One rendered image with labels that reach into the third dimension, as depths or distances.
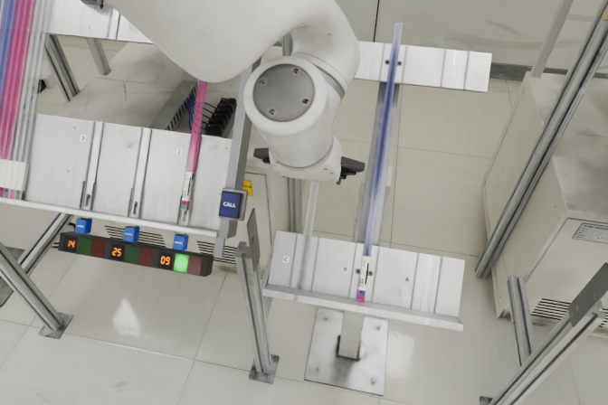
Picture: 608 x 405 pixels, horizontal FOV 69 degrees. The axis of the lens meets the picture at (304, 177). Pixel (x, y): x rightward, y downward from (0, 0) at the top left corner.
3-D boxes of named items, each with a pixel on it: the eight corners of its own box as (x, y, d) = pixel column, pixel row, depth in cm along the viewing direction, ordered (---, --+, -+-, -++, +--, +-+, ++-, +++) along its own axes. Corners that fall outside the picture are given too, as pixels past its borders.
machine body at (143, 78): (278, 290, 161) (269, 168, 118) (103, 259, 171) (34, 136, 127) (311, 170, 207) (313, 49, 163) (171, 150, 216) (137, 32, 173)
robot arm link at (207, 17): (166, -217, 31) (321, 47, 57) (38, -38, 29) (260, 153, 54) (261, -235, 27) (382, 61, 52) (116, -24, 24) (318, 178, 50)
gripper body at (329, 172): (258, 163, 57) (272, 182, 68) (336, 173, 56) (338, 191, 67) (268, 108, 59) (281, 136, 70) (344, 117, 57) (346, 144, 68)
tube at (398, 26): (364, 300, 79) (364, 302, 78) (356, 299, 79) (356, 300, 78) (402, 25, 81) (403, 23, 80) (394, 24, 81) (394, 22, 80)
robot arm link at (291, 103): (289, 88, 57) (254, 149, 55) (271, 32, 44) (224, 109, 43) (347, 115, 55) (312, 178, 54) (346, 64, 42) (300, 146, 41)
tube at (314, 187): (335, 19, 83) (335, 16, 82) (343, 20, 82) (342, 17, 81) (296, 288, 81) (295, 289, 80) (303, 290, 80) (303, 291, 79)
